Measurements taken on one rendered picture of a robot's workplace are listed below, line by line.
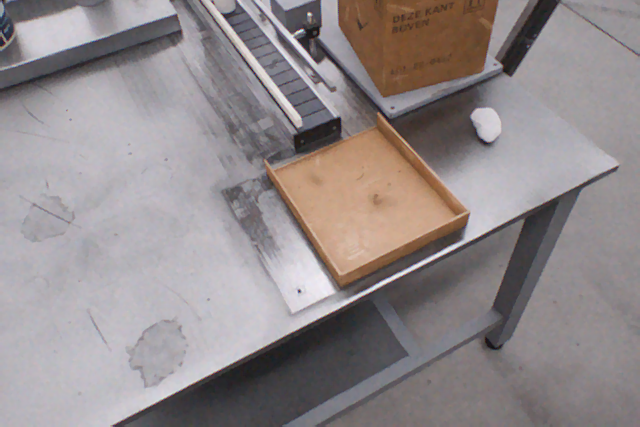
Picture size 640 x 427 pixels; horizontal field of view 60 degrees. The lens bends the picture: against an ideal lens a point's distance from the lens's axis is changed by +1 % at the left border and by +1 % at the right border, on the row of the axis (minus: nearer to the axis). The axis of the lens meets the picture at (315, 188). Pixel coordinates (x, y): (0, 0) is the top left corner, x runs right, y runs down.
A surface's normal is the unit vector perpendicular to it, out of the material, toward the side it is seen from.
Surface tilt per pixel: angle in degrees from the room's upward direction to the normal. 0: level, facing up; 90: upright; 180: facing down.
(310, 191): 0
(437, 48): 90
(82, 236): 0
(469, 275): 0
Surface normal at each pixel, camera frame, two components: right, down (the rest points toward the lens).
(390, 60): 0.30, 0.72
